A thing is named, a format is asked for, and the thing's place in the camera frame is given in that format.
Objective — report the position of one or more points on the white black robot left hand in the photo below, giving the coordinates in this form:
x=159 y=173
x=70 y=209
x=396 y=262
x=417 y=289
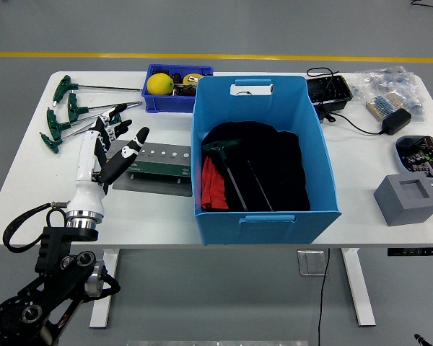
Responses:
x=86 y=162

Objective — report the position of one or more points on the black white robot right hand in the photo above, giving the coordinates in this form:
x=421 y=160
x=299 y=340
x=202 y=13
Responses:
x=420 y=340

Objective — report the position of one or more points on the green steel tool holder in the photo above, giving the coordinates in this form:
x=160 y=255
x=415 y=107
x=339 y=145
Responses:
x=162 y=169

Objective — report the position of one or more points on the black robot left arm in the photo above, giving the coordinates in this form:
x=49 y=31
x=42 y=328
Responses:
x=54 y=248

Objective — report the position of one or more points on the large blue plastic box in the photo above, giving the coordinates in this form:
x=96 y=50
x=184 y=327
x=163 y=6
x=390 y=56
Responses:
x=267 y=230

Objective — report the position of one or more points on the white table leg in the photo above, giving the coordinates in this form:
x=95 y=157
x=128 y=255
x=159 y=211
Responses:
x=98 y=317
x=357 y=284

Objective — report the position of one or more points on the black table control panel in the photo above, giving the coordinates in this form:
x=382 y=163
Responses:
x=415 y=251

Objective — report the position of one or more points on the small blue parts bin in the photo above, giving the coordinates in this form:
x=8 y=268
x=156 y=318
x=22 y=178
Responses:
x=169 y=104

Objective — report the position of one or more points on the yellow lemon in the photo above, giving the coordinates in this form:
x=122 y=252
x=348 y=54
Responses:
x=160 y=83

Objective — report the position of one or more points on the dark brown cylinder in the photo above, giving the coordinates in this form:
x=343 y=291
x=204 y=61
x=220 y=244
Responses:
x=177 y=78

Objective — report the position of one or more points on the red cloth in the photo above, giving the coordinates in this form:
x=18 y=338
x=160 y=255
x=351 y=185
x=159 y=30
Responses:
x=213 y=187

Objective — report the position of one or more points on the grey foam block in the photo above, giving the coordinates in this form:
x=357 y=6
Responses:
x=400 y=209

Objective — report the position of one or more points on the metal floor socket plate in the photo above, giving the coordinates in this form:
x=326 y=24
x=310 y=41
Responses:
x=312 y=263

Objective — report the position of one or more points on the yellow tape measure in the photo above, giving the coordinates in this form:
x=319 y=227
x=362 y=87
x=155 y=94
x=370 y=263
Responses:
x=193 y=78

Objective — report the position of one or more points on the circuit board with green parts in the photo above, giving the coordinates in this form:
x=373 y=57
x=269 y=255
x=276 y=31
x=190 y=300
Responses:
x=424 y=164

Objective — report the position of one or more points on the white bowl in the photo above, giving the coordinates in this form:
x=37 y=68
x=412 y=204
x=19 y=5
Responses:
x=400 y=158

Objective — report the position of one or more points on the yellow floor tape line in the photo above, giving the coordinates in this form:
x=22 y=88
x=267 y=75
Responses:
x=238 y=57

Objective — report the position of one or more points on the black cloth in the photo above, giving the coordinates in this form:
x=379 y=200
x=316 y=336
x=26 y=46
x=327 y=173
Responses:
x=278 y=158

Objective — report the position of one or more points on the small black charger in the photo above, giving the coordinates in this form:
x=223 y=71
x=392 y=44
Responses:
x=409 y=146

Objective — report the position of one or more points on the black power adapter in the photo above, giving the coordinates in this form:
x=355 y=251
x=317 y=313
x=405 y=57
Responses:
x=397 y=122

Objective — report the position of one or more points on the taped resistor strip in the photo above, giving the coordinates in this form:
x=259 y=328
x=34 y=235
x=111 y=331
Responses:
x=384 y=105

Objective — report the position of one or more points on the black plastic tray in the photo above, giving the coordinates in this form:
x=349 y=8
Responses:
x=328 y=90

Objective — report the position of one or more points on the clear bag of blue components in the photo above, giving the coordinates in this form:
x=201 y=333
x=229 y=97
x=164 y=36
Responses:
x=389 y=81

